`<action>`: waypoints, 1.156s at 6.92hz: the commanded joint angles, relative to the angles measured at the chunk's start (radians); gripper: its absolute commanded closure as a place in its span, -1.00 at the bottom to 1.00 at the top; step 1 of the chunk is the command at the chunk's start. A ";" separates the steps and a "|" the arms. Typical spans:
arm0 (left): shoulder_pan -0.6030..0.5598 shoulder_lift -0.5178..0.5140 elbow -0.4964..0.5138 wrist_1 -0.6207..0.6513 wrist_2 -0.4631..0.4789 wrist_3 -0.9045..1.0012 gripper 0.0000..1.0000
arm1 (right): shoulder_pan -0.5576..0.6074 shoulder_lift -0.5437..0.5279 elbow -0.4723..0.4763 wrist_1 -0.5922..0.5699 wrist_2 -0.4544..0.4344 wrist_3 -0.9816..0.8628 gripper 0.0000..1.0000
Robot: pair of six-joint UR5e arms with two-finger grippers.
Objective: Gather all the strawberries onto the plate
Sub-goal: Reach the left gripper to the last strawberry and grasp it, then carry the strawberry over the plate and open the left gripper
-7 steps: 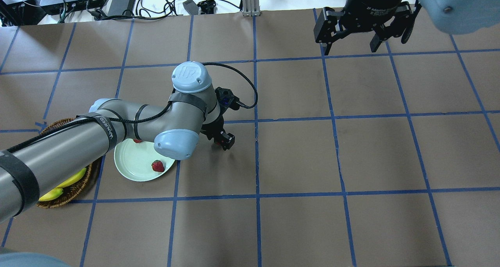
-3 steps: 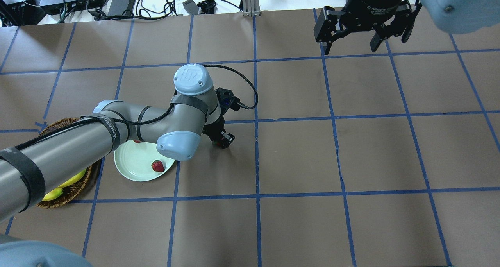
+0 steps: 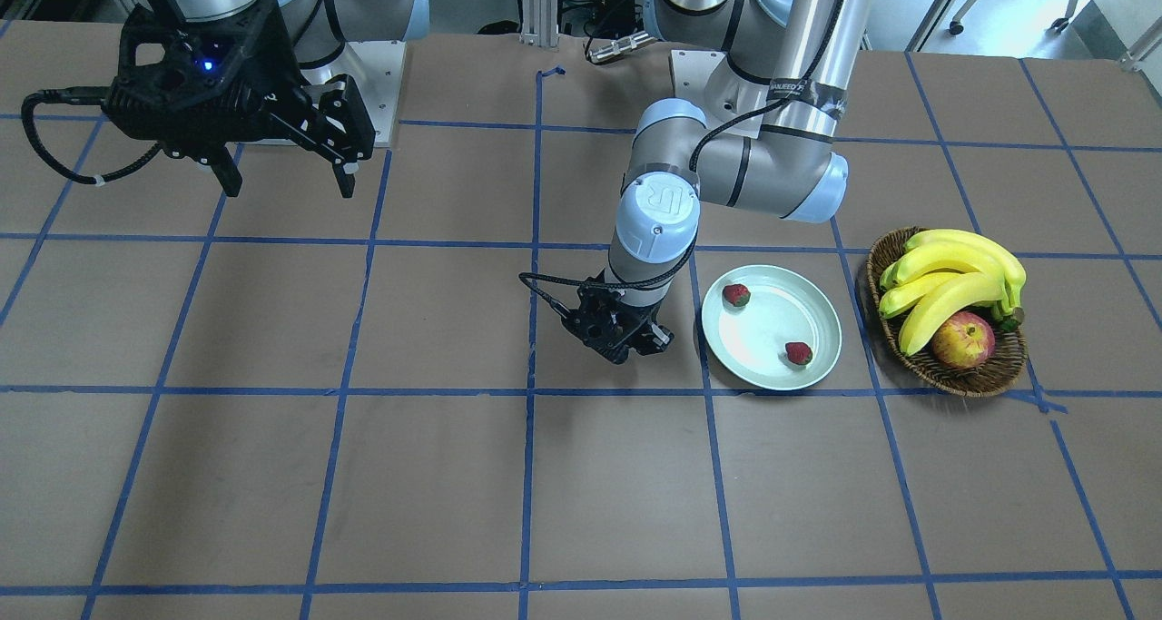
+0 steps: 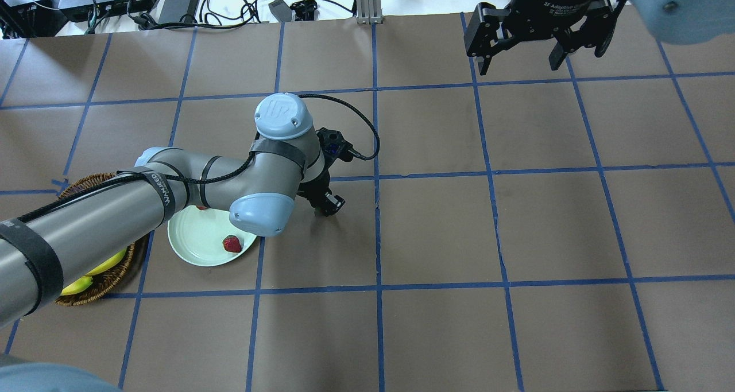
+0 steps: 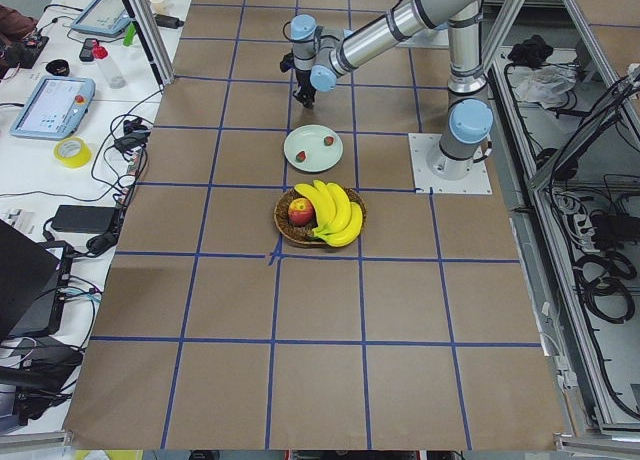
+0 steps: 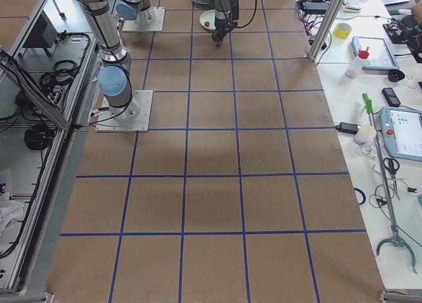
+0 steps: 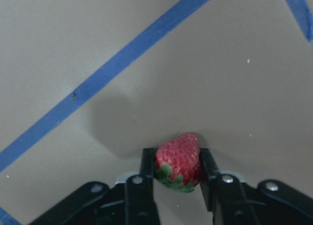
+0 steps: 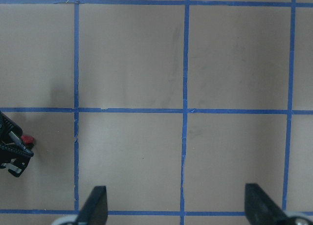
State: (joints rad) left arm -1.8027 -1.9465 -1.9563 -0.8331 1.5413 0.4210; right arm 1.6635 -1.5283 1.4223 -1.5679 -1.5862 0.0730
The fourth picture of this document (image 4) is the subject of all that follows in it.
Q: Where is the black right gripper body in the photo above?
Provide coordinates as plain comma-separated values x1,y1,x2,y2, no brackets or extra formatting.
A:
464,0,616,59

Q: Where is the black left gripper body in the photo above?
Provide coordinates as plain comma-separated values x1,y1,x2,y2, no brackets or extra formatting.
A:
296,127,354,217

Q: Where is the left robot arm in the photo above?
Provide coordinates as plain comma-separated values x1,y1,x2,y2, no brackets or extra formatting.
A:
1,93,358,325

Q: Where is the light green plate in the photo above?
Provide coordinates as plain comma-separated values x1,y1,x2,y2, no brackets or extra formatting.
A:
167,206,257,267

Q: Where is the black power adapter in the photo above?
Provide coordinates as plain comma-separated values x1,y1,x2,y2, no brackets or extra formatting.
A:
157,0,200,24

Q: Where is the brown wicker basket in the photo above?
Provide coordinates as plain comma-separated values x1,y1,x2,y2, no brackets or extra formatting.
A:
55,173,150,306

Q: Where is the yellow banana bunch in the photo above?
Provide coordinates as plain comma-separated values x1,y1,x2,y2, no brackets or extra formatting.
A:
61,249,127,296

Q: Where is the aluminium frame post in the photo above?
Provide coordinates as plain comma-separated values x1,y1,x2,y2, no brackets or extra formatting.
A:
355,0,384,24

